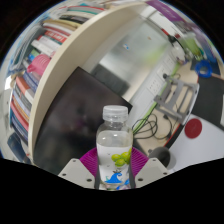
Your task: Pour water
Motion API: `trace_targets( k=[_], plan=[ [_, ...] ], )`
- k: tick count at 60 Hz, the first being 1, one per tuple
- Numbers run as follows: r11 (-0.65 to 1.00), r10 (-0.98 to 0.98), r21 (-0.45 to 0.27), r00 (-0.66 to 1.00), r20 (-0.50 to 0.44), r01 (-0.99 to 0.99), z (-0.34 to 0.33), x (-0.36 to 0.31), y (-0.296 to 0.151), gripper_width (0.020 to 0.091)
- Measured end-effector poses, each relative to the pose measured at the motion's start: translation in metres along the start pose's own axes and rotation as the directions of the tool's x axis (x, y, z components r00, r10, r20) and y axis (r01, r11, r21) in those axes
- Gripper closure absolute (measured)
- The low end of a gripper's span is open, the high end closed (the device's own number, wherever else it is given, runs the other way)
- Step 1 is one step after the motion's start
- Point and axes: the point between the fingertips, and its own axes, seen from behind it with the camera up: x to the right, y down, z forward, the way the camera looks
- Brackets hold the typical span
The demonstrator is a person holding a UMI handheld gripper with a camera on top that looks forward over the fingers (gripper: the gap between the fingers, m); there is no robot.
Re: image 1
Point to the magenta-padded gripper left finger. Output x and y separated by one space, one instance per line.
76 172

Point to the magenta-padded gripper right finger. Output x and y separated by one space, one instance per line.
150 171

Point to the clear plastic water bottle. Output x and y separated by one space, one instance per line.
114 146

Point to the dark grey cup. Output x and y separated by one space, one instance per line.
160 156

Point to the black computer monitor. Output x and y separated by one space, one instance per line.
73 123

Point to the flat round red coaster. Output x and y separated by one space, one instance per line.
193 128

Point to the grey metal laptop stand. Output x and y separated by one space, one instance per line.
176 98

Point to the black desk mat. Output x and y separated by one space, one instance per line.
212 102

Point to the white power strip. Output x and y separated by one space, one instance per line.
160 78

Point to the blue tape roll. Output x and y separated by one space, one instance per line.
203 69

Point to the beige bookshelf unit with books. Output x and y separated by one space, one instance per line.
50 60

